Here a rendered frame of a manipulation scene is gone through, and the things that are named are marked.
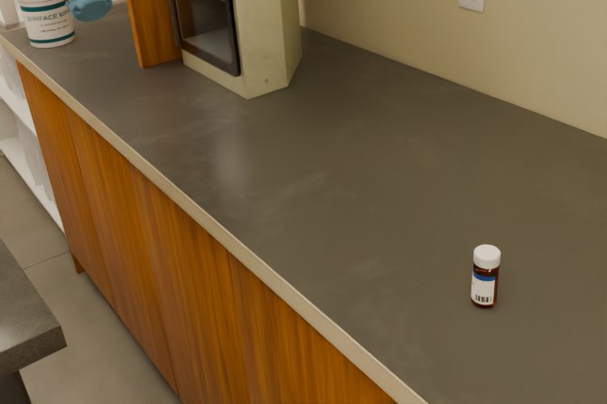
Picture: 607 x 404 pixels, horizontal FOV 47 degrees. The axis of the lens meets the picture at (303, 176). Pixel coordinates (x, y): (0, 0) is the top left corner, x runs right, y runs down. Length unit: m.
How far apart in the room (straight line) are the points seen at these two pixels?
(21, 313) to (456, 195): 0.69
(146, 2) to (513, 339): 1.26
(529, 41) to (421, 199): 0.48
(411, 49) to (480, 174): 0.59
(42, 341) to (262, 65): 0.82
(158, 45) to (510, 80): 0.88
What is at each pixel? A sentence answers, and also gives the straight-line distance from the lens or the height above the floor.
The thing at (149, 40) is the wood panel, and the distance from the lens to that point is 1.85.
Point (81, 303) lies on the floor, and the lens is 2.63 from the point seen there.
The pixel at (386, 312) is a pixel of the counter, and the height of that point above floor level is 0.94.
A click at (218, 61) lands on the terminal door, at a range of 1.63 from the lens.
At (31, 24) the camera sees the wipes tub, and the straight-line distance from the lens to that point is 2.16.
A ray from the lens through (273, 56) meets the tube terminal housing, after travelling 1.59.
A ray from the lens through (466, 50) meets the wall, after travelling 1.62.
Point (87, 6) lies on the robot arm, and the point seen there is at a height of 1.24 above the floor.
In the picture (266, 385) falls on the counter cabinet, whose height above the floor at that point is 0.59.
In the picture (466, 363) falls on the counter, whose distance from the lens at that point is 0.88.
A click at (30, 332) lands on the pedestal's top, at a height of 0.94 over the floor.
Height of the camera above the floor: 1.55
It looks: 29 degrees down
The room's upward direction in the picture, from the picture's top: 4 degrees counter-clockwise
